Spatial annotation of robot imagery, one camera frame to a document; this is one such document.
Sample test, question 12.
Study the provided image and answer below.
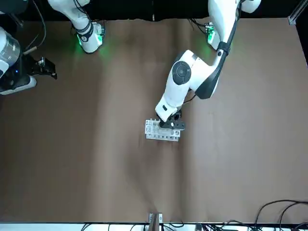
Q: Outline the black arm foot cable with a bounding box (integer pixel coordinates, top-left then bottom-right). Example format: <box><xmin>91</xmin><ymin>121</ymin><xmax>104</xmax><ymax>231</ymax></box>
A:
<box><xmin>191</xmin><ymin>18</ymin><xmax>209</xmax><ymax>33</ymax></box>

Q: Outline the white side desk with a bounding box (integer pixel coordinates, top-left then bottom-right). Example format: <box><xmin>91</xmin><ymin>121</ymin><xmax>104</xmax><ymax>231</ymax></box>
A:
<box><xmin>0</xmin><ymin>222</ymin><xmax>308</xmax><ymax>231</ymax></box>

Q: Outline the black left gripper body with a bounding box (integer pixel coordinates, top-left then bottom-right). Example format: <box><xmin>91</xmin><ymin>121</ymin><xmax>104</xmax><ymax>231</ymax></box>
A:
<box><xmin>157</xmin><ymin>112</ymin><xmax>187</xmax><ymax>131</ymax></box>

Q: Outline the black arm cable sleeve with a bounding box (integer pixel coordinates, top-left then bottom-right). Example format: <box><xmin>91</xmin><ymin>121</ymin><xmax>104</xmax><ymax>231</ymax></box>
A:
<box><xmin>182</xmin><ymin>7</ymin><xmax>241</xmax><ymax>104</ymax></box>

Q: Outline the white test tube rack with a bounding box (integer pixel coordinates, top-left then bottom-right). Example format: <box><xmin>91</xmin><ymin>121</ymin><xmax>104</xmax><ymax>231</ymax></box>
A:
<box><xmin>144</xmin><ymin>117</ymin><xmax>181</xmax><ymax>142</ymax></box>

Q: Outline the aluminium post with bracket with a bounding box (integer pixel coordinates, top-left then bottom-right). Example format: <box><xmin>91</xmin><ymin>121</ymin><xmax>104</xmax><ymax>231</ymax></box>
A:
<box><xmin>148</xmin><ymin>212</ymin><xmax>163</xmax><ymax>231</ymax></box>

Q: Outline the black cable with silver plug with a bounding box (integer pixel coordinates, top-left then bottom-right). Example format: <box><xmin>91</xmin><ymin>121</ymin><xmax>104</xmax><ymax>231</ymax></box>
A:
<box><xmin>24</xmin><ymin>0</ymin><xmax>46</xmax><ymax>55</ymax></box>

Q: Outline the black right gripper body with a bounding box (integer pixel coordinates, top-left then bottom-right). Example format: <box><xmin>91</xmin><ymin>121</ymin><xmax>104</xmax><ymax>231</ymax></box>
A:
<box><xmin>1</xmin><ymin>54</ymin><xmax>37</xmax><ymax>85</ymax></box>

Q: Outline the aluminium frame post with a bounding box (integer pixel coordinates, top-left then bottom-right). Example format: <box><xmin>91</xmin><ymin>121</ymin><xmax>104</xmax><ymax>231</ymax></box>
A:
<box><xmin>287</xmin><ymin>0</ymin><xmax>308</xmax><ymax>25</ymax></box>

